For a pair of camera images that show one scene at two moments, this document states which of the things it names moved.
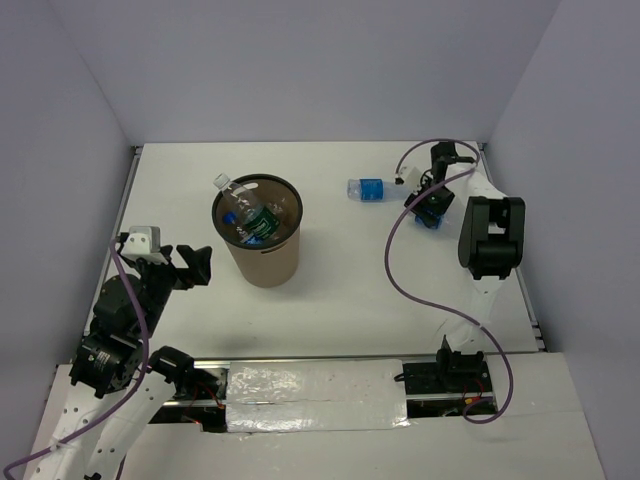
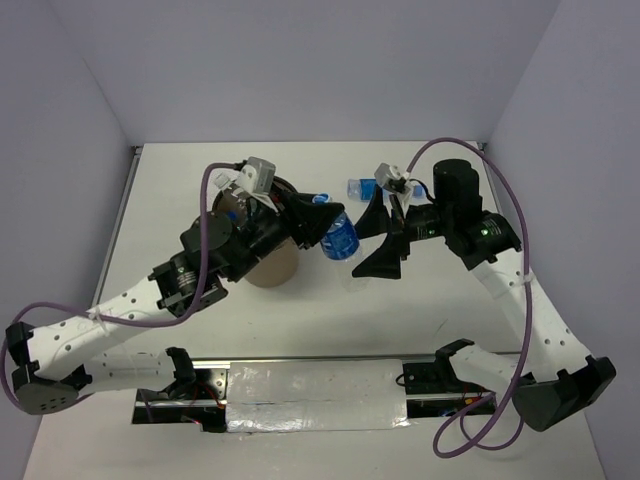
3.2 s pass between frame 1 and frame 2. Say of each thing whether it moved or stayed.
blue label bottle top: stayed
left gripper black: moved
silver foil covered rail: stayed
